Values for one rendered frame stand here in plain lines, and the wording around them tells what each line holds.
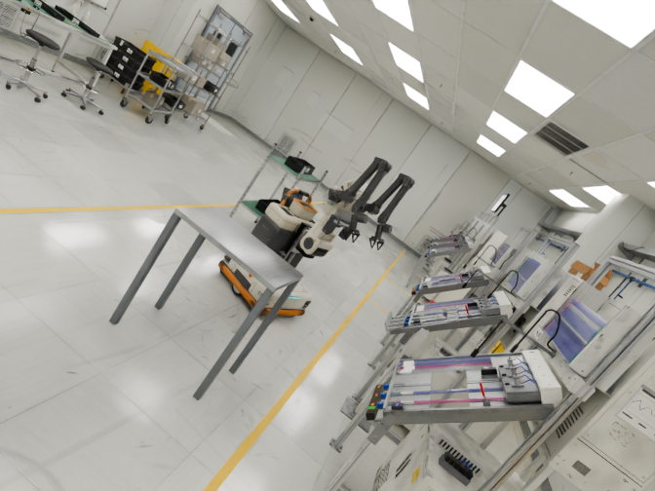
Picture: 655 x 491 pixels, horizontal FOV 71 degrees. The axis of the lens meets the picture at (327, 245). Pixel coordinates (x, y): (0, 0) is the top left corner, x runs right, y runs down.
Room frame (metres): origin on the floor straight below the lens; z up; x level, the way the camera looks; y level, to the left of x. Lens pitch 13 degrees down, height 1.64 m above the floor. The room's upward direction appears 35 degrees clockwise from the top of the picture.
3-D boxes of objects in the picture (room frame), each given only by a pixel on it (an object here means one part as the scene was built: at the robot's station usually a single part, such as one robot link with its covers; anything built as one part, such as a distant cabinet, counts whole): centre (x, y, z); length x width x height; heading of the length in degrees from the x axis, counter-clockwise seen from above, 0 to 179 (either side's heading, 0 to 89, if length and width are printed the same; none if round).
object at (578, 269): (3.60, -1.72, 1.82); 0.68 x 0.30 x 0.20; 171
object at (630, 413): (1.77, -1.43, 1.32); 0.23 x 0.01 x 0.37; 81
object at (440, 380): (3.58, -1.54, 0.31); 0.70 x 0.65 x 0.62; 171
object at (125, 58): (7.69, 4.54, 0.38); 0.65 x 0.46 x 0.75; 84
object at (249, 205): (5.31, 0.81, 0.55); 0.91 x 0.46 x 1.10; 171
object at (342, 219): (3.69, 0.01, 0.99); 0.28 x 0.16 x 0.22; 148
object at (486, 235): (8.23, -2.22, 0.95); 1.36 x 0.82 x 1.90; 81
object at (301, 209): (3.90, 0.35, 0.87); 0.23 x 0.15 x 0.11; 148
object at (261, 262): (2.47, 0.40, 0.40); 0.70 x 0.45 x 0.80; 80
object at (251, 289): (3.84, 0.26, 0.16); 0.67 x 0.64 x 0.25; 58
